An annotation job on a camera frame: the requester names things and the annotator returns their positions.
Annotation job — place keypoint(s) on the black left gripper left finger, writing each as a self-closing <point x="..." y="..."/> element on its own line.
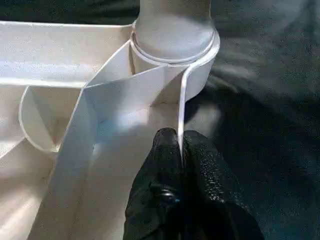
<point x="157" y="195"/>

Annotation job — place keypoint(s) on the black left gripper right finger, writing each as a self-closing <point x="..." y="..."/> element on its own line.
<point x="215" y="195"/>

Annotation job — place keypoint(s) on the white plastic table leg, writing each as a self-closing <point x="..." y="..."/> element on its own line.
<point x="175" y="25"/>

